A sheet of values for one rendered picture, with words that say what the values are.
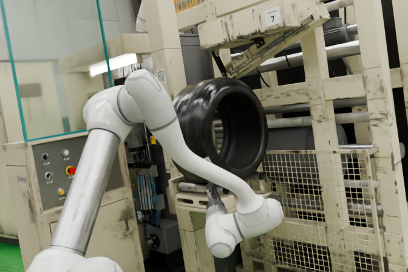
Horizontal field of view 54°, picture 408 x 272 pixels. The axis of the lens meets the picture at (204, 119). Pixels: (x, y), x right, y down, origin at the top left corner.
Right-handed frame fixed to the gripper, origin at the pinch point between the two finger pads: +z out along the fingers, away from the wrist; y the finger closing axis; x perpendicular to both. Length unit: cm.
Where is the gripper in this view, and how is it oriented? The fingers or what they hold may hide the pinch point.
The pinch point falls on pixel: (212, 183)
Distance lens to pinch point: 177.8
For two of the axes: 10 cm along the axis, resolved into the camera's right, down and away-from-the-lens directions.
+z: -0.6, -4.1, 9.1
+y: 4.9, 7.8, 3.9
